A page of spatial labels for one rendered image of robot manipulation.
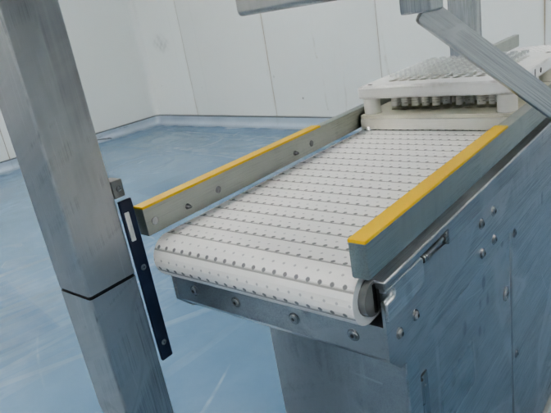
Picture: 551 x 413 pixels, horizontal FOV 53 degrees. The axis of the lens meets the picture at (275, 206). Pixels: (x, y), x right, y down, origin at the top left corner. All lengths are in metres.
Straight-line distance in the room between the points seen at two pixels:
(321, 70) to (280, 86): 0.51
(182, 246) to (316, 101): 4.28
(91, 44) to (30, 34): 5.74
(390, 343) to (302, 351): 0.25
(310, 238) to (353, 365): 0.21
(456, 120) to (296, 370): 0.42
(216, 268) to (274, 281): 0.07
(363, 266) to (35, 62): 0.34
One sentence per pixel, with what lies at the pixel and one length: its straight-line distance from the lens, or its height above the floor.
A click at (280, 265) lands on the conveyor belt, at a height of 0.83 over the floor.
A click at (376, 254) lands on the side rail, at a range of 0.44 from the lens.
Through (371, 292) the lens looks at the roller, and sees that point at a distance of 0.46.
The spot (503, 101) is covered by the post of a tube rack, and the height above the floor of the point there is 0.87.
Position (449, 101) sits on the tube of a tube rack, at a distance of 0.90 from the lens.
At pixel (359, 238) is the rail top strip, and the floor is 0.87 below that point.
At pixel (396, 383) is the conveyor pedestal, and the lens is 0.66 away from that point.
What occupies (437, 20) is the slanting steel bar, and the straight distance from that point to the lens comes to 0.55.
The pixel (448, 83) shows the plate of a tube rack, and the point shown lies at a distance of 0.85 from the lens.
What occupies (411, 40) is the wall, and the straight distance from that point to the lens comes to 4.23.
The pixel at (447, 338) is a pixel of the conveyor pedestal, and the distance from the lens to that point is 0.76.
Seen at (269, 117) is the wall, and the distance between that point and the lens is 5.26.
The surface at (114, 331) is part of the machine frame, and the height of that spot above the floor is 0.75.
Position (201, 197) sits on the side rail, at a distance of 0.65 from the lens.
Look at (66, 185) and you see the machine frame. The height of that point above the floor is 0.92.
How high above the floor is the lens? 1.04
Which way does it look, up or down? 20 degrees down
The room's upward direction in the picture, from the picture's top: 10 degrees counter-clockwise
